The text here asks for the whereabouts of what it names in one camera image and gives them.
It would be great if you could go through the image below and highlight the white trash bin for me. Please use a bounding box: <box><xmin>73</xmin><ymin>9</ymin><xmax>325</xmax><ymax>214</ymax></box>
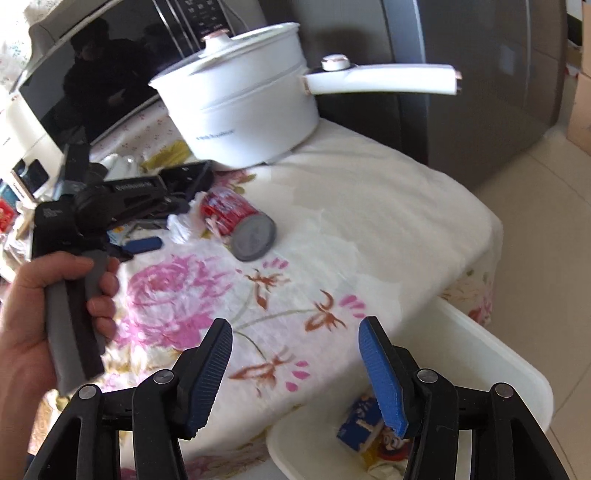
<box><xmin>266</xmin><ymin>300</ymin><xmax>566</xmax><ymax>479</ymax></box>

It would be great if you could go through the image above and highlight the black microwave oven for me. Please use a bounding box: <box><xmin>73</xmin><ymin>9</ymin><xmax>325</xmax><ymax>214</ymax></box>
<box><xmin>1</xmin><ymin>1</ymin><xmax>266</xmax><ymax>177</ymax></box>

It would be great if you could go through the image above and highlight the lower cardboard box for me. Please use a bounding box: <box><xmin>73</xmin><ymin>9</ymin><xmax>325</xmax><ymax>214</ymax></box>
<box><xmin>567</xmin><ymin>73</ymin><xmax>591</xmax><ymax>155</ymax></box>

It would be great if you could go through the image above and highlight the black plastic tray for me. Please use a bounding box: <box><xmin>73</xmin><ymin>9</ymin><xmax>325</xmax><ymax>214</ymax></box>
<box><xmin>158</xmin><ymin>161</ymin><xmax>214</xmax><ymax>201</ymax></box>

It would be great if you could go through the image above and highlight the red crushed can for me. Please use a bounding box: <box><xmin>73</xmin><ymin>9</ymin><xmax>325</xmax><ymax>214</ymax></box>
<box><xmin>199</xmin><ymin>187</ymin><xmax>277</xmax><ymax>262</ymax></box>

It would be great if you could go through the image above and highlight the grey refrigerator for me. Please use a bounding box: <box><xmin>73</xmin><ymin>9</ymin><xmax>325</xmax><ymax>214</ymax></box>
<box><xmin>262</xmin><ymin>0</ymin><xmax>567</xmax><ymax>187</ymax></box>

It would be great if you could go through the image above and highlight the floral tablecloth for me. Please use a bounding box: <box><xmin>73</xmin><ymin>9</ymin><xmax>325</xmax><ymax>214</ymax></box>
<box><xmin>100</xmin><ymin>121</ymin><xmax>503</xmax><ymax>479</ymax></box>

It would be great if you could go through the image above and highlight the white paper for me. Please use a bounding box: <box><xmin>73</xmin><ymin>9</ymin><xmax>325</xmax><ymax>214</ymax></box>
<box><xmin>167</xmin><ymin>192</ymin><xmax>212</xmax><ymax>244</ymax></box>

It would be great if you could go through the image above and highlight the person's left hand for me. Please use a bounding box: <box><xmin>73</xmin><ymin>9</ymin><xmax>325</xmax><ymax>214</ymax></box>
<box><xmin>1</xmin><ymin>252</ymin><xmax>93</xmax><ymax>479</ymax></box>

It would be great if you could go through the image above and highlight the white electric pot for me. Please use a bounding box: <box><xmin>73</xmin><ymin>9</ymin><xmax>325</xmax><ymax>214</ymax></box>
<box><xmin>149</xmin><ymin>22</ymin><xmax>462</xmax><ymax>170</ymax></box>

